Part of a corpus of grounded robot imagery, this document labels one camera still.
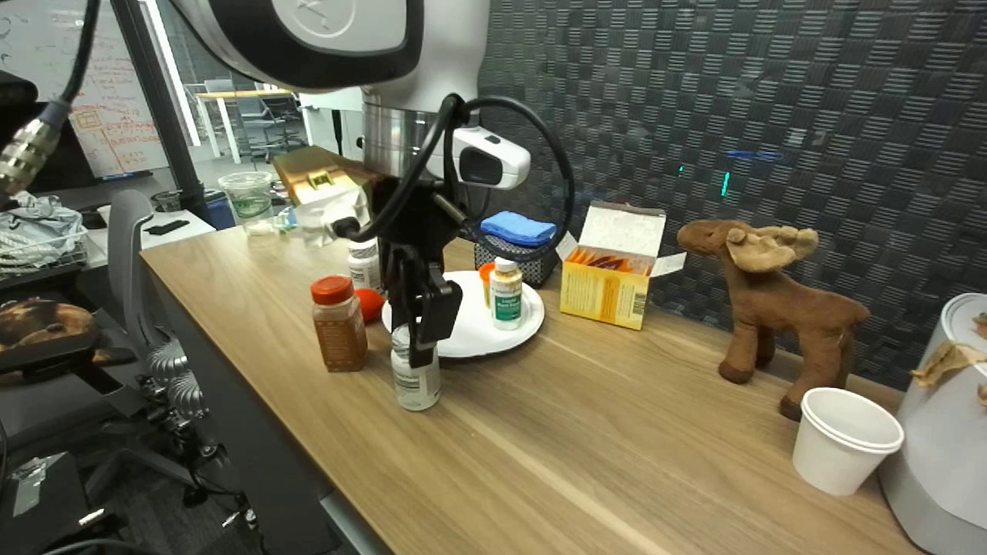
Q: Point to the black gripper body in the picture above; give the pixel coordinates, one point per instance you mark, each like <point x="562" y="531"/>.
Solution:
<point x="412" y="221"/>

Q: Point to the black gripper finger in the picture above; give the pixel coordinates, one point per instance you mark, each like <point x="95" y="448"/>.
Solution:
<point x="427" y="309"/>
<point x="398" y="280"/>

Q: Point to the small orange container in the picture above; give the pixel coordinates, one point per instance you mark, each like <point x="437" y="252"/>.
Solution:
<point x="485" y="281"/>

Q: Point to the small white pill bottle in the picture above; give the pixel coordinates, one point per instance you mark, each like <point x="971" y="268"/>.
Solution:
<point x="419" y="389"/>

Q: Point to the yellow cap green label bottle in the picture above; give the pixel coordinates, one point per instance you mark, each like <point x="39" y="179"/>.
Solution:
<point x="507" y="298"/>

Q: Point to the spice jar orange lid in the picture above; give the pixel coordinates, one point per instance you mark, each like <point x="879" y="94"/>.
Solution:
<point x="342" y="333"/>

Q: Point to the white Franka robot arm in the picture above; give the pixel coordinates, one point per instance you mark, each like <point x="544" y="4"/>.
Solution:
<point x="342" y="41"/>

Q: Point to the white paper plate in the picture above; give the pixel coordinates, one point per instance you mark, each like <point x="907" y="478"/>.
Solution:
<point x="483" y="328"/>

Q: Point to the orange green ball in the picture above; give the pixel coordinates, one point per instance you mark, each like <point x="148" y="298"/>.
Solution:
<point x="371" y="306"/>

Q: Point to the blue folded cloth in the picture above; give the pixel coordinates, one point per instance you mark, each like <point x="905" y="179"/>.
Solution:
<point x="519" y="231"/>

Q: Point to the grey box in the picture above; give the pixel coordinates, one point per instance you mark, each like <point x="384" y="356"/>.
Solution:
<point x="536" y="262"/>

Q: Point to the clear plastic container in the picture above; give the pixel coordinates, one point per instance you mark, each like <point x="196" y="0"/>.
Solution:
<point x="249" y="198"/>

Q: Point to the yellow open tea box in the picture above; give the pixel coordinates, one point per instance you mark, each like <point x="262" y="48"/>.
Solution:
<point x="607" y="288"/>

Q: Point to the black phone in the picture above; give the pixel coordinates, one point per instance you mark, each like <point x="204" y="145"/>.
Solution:
<point x="167" y="225"/>

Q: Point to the brown moose plush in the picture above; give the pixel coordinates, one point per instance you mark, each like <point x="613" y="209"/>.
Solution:
<point x="781" y="302"/>

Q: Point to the grey jeans pile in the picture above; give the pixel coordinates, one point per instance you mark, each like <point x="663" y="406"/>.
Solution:
<point x="41" y="234"/>

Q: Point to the brown patterned cushion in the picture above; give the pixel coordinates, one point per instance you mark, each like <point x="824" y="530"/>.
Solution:
<point x="41" y="328"/>

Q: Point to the white foam cup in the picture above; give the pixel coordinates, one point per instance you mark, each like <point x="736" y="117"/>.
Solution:
<point x="843" y="441"/>

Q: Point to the brown green wrist camera mount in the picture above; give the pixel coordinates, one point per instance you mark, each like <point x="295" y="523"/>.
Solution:
<point x="318" y="179"/>

